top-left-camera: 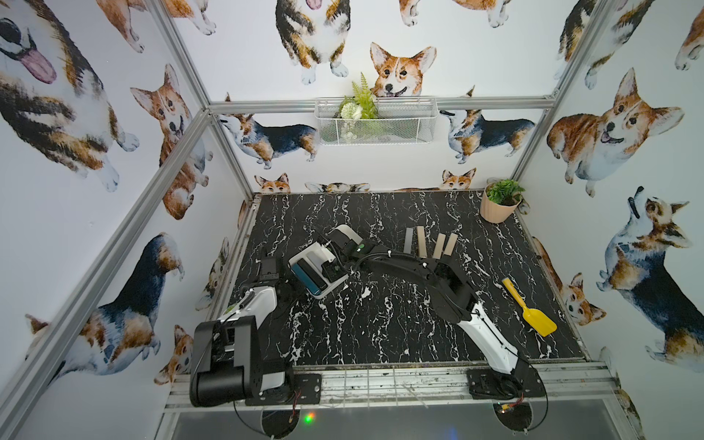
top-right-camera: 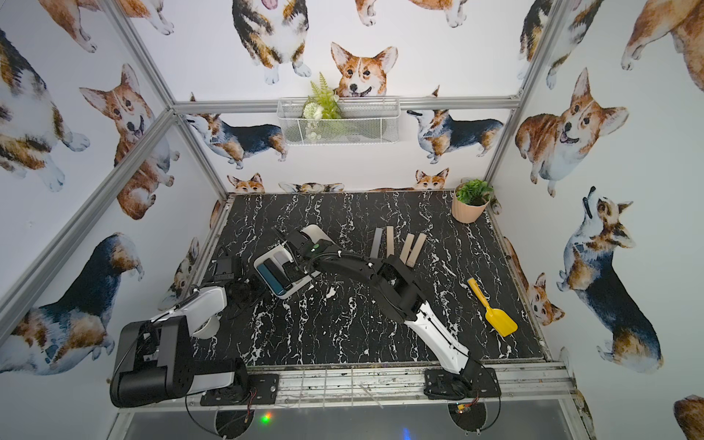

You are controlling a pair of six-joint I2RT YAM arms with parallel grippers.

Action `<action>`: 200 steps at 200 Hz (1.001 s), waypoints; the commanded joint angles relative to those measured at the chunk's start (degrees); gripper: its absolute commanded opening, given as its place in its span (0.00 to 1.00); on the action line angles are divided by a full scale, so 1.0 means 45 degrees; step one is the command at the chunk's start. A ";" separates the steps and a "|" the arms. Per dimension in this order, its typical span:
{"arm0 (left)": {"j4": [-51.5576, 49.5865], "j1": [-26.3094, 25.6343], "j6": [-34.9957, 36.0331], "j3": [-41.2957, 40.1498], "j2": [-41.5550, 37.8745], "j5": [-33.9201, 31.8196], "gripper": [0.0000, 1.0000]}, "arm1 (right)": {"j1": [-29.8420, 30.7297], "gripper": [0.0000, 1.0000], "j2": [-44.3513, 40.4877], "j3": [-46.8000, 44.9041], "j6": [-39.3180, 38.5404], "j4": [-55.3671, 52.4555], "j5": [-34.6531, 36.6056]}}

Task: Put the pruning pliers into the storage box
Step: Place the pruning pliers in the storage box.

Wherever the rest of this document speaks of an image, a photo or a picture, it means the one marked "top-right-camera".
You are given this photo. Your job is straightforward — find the white plastic storage box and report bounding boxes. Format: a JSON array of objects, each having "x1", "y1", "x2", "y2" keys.
[{"x1": 253, "y1": 225, "x2": 332, "y2": 300}]

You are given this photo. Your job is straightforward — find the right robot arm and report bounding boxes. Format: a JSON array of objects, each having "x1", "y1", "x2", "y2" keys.
[{"x1": 280, "y1": 225, "x2": 481, "y2": 385}]

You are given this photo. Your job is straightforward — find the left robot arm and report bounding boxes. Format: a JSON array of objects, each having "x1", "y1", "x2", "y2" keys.
[{"x1": 109, "y1": 257, "x2": 266, "y2": 408}]

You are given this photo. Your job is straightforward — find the tan pruning pliers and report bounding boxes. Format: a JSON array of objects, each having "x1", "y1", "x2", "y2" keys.
[{"x1": 385, "y1": 225, "x2": 395, "y2": 257}]

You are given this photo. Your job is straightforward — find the beige pruning pliers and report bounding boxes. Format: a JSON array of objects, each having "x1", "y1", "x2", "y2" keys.
[{"x1": 399, "y1": 234, "x2": 415, "y2": 264}]

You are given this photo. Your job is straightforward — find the light wood pruning pliers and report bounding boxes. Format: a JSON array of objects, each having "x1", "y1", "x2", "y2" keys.
[{"x1": 406, "y1": 233, "x2": 427, "y2": 268}]

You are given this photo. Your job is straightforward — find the fern and white flower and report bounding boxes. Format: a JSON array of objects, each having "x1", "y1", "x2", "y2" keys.
[{"x1": 302, "y1": 73, "x2": 344, "y2": 142}]

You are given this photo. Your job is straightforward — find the potted green plant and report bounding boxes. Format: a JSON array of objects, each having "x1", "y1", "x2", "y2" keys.
[{"x1": 451, "y1": 179, "x2": 494, "y2": 224}]

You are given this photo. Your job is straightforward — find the yellow plastic shovel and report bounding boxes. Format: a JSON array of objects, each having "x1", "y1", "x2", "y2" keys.
[{"x1": 467, "y1": 278, "x2": 518, "y2": 337}]

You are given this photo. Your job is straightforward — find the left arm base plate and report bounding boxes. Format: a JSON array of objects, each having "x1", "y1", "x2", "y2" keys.
[{"x1": 200, "y1": 373, "x2": 281, "y2": 407}]

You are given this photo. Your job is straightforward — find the white wire basket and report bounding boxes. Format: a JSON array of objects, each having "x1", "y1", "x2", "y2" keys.
[{"x1": 277, "y1": 97, "x2": 401, "y2": 146}]

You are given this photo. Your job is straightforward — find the metal front rail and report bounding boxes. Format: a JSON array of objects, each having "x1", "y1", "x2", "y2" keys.
[{"x1": 251, "y1": 362, "x2": 576, "y2": 410}]

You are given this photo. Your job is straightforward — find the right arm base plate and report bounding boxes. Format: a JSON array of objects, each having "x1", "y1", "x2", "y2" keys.
[{"x1": 423, "y1": 366, "x2": 502, "y2": 402}]

